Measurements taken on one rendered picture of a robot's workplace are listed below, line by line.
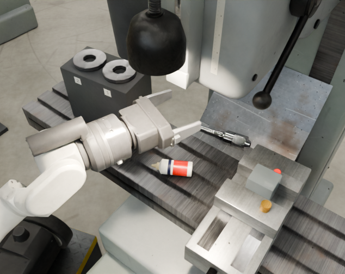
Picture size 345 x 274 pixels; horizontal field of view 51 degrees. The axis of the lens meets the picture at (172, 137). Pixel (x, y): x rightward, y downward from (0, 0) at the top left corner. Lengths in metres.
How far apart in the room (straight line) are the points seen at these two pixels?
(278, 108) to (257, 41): 0.59
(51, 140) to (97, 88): 0.40
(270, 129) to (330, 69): 0.24
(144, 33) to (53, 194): 0.32
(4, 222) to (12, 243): 0.67
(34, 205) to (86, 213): 1.42
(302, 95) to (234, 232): 0.46
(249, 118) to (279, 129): 0.10
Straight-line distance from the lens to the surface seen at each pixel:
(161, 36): 0.41
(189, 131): 0.67
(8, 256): 1.33
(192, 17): 0.51
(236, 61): 0.54
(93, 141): 0.62
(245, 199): 0.81
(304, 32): 0.71
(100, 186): 2.11
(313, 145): 1.22
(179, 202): 0.92
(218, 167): 1.01
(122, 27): 2.74
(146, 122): 0.65
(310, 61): 1.05
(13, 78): 2.98
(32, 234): 1.32
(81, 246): 1.49
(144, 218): 0.99
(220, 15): 0.52
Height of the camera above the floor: 1.71
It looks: 48 degrees down
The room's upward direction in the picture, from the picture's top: straight up
